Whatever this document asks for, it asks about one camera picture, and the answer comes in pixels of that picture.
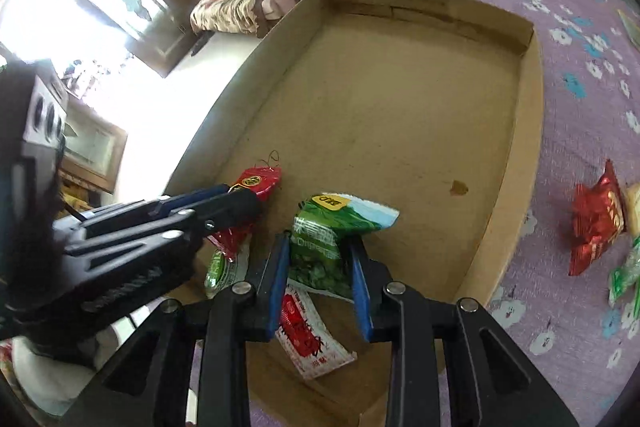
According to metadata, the green twisted candy packet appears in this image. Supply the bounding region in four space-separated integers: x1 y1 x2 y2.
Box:
607 237 640 308

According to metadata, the flat foil packet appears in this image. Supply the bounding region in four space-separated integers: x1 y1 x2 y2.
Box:
617 9 640 52

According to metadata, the brown floral blanket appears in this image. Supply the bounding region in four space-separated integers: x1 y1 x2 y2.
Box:
190 0 273 38

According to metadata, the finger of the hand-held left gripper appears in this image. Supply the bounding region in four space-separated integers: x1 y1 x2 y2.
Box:
62 192 263 268
80 184 236 230

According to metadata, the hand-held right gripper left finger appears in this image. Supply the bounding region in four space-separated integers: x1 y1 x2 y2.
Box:
60 232 293 427

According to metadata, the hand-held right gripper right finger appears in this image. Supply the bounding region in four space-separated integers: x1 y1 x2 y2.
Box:
347 237 581 427

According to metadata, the red snack packet gold label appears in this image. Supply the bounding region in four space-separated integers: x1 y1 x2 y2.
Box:
202 164 282 263

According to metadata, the red gold foil candy packet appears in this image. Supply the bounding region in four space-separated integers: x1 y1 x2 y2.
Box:
569 159 627 277

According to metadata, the small green white snack packet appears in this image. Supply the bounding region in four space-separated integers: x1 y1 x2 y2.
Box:
204 237 251 300

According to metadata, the white snack packet red print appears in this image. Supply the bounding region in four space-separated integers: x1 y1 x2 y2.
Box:
275 284 358 382

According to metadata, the pale yellow snack packet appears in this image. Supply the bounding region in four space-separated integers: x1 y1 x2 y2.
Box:
622 184 640 235

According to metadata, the person's left hand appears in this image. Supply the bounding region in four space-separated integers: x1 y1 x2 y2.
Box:
10 324 121 415

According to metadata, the striped blue white packet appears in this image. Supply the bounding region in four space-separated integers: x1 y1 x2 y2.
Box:
287 193 401 303

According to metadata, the wooden cabinet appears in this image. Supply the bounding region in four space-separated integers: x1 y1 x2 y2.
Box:
60 99 128 195

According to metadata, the purple floral cloth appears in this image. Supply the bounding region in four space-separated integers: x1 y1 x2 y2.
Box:
245 0 640 427

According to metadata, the shallow cardboard box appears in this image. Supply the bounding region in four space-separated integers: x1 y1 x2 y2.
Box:
167 0 544 427

